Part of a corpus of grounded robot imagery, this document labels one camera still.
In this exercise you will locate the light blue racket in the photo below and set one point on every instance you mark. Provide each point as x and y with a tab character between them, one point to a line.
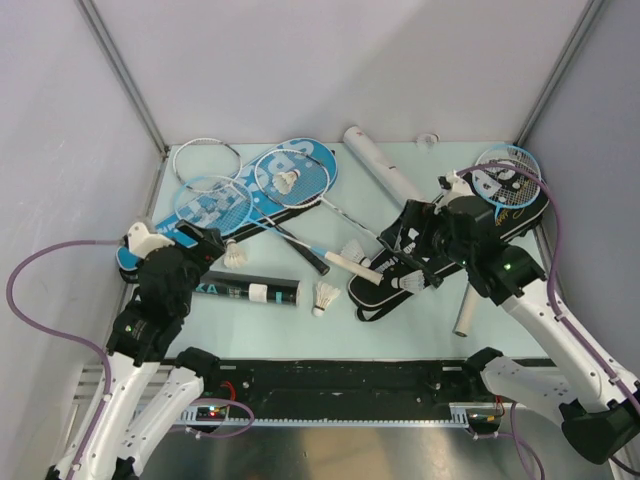
231	208
507	191

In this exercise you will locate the black shuttlecock tube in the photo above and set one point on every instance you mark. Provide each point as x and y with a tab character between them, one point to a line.
252	288

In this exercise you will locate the shuttlecock on black cover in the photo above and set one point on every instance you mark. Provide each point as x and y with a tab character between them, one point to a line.
413	282

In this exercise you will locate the clear tube cap far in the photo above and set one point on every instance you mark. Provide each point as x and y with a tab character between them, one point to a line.
427	140

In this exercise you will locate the light blue racket left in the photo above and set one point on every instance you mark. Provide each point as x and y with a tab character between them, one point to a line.
231	208

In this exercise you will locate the shuttlecock by racket grip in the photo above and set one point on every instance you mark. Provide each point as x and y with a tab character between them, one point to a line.
354	252

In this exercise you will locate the blue racket cover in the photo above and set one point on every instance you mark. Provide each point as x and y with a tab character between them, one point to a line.
275	212

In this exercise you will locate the white frame racket far left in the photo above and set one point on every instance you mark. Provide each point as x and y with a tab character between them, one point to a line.
202	164

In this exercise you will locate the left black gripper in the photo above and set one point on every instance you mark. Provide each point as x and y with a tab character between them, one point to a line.
209	246

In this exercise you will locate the shuttlecock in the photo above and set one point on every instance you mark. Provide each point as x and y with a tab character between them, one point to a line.
283	182
325	294
354	252
413	282
235	257

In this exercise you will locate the white shuttlecock tube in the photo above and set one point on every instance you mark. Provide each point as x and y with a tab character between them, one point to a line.
396	185

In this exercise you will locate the white racket white grip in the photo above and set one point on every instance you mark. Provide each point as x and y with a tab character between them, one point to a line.
309	189

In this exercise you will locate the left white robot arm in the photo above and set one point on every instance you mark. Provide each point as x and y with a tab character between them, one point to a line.
112	442

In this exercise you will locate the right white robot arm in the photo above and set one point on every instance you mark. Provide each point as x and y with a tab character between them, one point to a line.
596	403

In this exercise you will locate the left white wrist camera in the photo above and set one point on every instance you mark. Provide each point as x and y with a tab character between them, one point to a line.
141	240

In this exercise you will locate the light blue racket right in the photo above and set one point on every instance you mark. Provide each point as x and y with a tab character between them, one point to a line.
507	191

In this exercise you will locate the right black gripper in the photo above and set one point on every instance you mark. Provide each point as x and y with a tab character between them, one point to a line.
418	215

